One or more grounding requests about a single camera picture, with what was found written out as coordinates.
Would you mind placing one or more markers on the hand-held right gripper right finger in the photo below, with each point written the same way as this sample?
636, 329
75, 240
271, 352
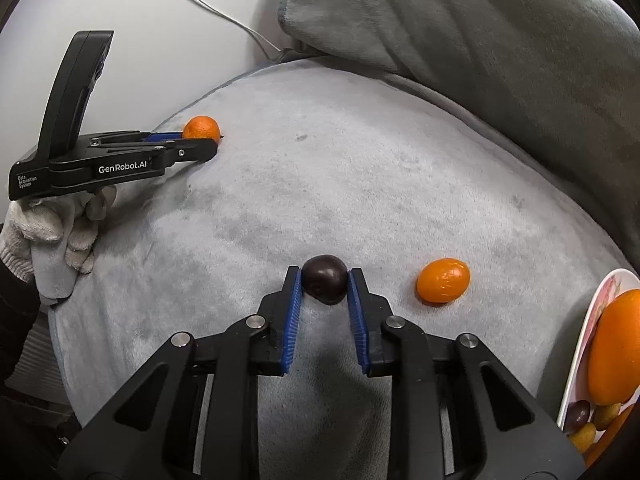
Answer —
357, 320

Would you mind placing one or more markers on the person's left forearm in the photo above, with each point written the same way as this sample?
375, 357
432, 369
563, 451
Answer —
15, 320

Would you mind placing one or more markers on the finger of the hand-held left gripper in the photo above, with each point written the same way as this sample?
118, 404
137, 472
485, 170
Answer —
165, 135
195, 150

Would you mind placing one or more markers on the dark purple plum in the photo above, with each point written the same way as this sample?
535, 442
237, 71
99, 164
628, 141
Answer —
324, 277
577, 414

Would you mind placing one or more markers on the brown longan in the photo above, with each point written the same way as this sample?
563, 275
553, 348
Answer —
582, 437
606, 415

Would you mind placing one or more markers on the grey fleece blanket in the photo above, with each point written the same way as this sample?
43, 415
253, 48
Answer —
350, 185

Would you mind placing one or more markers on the grey fleece cushion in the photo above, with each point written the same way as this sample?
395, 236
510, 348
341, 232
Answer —
475, 35

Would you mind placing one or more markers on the large orange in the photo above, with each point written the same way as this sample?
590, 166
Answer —
617, 350

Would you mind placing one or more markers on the orange cherry tomato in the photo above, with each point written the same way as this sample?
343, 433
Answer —
442, 280

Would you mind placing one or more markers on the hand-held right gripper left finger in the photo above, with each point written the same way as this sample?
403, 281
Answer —
292, 320

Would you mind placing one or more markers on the person's left hand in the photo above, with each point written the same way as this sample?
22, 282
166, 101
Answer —
50, 240

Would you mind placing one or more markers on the white floral plate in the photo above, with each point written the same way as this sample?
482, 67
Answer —
590, 310

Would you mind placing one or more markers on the small mandarin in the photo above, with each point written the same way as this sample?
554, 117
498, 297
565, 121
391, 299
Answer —
202, 126

